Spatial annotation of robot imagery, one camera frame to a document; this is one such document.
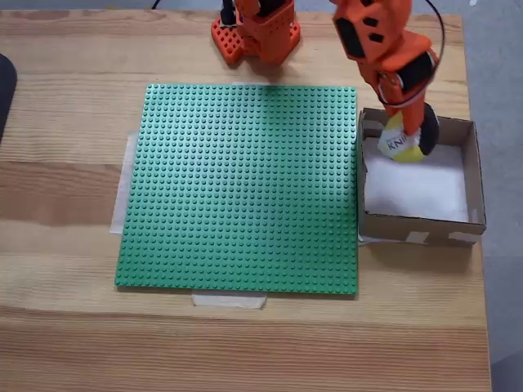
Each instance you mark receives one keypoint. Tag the open cardboard box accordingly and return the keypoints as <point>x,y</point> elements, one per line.
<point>408,232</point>

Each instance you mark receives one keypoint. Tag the green studded baseplate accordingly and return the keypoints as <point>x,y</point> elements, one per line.
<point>245,183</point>

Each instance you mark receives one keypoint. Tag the wide clear tape strip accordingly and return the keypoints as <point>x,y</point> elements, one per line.
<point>122,196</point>

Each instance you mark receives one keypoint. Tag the black table clamp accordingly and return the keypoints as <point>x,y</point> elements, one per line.
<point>227,14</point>

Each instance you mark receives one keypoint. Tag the black rounded object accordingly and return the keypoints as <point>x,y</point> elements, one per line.
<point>6,90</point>

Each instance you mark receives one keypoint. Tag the white paper box lining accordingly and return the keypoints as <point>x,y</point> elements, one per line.
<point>417,192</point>

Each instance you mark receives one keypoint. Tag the black yellow white ball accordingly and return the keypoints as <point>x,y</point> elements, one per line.
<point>429,134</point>

